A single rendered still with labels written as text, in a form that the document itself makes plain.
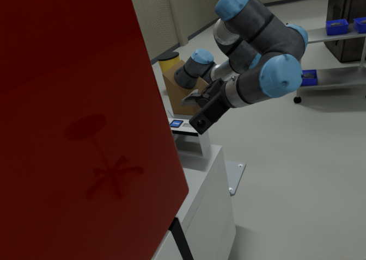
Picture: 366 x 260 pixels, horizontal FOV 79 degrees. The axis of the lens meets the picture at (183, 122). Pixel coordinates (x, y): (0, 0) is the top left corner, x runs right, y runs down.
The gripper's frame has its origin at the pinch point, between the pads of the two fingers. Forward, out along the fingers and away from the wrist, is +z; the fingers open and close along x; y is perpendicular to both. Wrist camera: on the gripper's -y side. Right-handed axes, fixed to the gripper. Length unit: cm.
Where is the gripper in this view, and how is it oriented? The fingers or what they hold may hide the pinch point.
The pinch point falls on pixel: (189, 113)
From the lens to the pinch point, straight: 70.7
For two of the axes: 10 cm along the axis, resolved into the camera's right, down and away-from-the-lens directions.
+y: 5.5, -7.3, 4.1
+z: -4.7, 1.4, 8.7
